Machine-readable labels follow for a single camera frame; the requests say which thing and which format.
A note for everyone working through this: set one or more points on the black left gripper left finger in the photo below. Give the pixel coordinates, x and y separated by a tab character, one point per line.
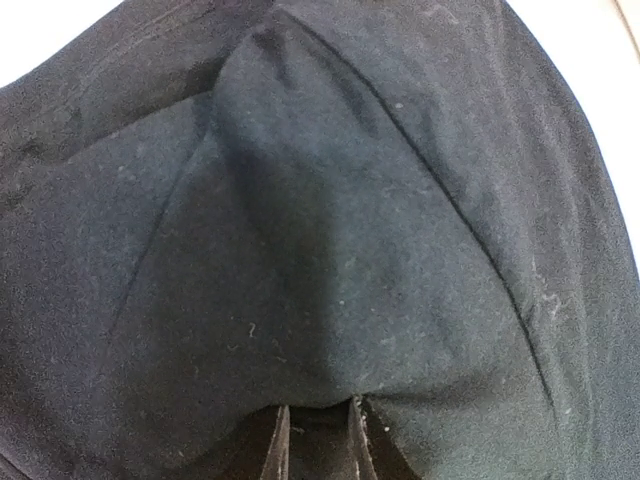
276	463

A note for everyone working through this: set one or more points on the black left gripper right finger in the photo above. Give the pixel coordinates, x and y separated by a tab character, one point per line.
365	469

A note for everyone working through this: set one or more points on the black t-shirt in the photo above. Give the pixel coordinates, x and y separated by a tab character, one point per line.
212	209

